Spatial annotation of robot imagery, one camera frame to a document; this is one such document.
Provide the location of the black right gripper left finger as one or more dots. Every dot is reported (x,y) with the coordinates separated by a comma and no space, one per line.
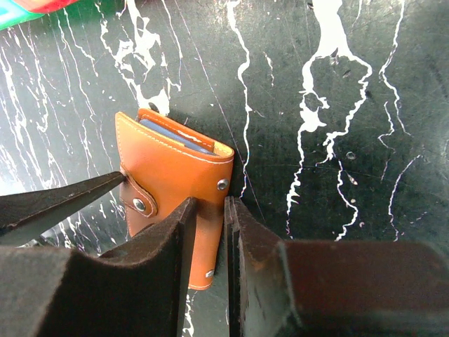
(136,289)

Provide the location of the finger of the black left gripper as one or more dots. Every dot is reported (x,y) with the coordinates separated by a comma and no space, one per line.
(30,214)

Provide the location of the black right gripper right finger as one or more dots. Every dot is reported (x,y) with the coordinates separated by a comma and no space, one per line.
(283,287)

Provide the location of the brown leather card holder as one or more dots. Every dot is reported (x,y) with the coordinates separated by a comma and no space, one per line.
(161,173)

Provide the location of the blue card in holder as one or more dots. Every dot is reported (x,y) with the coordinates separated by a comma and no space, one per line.
(173,136)

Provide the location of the green plastic bin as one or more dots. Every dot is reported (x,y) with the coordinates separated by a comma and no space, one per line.
(13,14)

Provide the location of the red plastic bin middle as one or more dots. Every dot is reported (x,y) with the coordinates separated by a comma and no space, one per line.
(43,6)

